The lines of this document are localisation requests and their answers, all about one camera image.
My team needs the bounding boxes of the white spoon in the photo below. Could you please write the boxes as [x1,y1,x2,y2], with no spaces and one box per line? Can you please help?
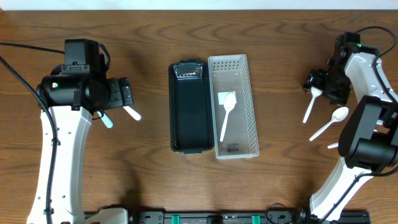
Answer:
[302,87,322,123]
[123,106,142,121]
[220,92,236,142]
[309,107,349,141]

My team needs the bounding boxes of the white spoon lowest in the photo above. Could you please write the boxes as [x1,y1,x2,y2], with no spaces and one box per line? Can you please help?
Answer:
[327,142,338,149]

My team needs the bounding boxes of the black plastic basket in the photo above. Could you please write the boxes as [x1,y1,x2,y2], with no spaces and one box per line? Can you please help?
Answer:
[168,60,215,154]

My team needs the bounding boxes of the clear plastic basket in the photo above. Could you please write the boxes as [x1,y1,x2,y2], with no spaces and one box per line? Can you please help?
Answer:
[208,54,259,159]

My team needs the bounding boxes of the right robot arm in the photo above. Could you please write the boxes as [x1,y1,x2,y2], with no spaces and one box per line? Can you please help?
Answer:
[294,31,397,223]

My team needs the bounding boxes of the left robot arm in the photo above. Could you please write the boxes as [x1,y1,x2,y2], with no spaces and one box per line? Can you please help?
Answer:
[27,39,141,223]

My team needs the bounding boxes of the pale green plastic fork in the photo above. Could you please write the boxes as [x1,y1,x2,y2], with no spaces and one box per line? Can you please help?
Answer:
[97,111,114,129]

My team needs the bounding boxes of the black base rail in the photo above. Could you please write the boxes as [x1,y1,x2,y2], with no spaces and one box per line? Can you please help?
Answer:
[83,203,371,224]

